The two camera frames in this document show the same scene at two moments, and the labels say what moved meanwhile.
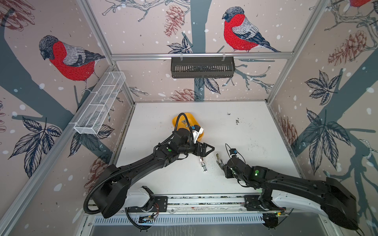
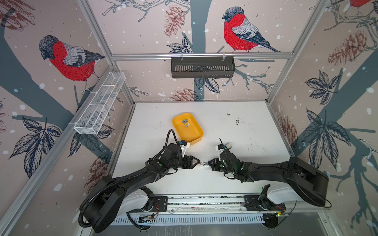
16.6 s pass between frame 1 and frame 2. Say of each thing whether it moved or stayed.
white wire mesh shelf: stayed
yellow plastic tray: stayed
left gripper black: moved
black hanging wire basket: stayed
